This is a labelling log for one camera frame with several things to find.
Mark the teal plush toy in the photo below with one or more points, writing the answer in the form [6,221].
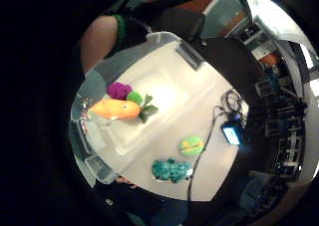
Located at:
[171,170]

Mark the green round plush toy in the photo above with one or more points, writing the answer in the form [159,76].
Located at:
[191,146]

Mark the orange carrot plush toy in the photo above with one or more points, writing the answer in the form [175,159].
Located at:
[116,109]

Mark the small green plush ball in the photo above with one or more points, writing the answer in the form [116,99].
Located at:
[134,97]

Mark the clear plastic storage bin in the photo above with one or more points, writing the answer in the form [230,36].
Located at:
[166,96]

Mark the purple grape plush toy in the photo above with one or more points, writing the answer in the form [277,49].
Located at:
[118,90]

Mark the black phone with lit screen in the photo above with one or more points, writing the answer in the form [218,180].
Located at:
[231,134]

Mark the dark equipment shelving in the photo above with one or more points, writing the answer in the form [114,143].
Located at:
[282,119]

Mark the the person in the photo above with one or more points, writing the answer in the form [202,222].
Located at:
[166,17]

